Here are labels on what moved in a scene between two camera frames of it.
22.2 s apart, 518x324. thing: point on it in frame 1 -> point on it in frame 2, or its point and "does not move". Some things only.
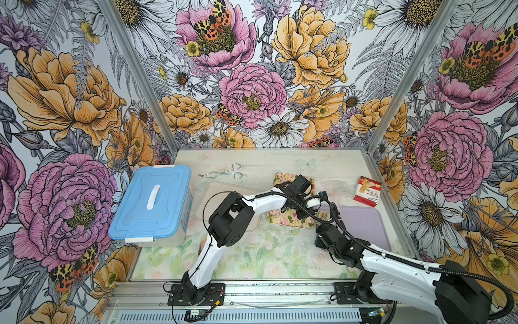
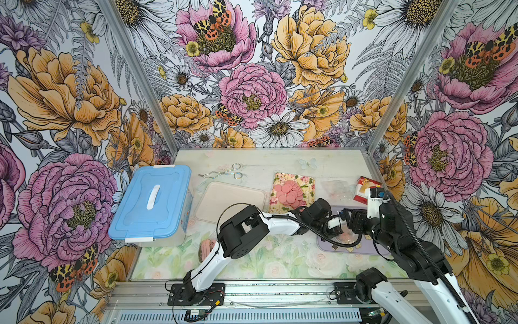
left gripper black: [299, 214] -> [333, 231]
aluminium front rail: [153, 295] does not move
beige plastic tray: [208, 194] does not move
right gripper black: [319, 243] -> [357, 220]
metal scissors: [212, 174] does not move
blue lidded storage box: [153, 210] does not move
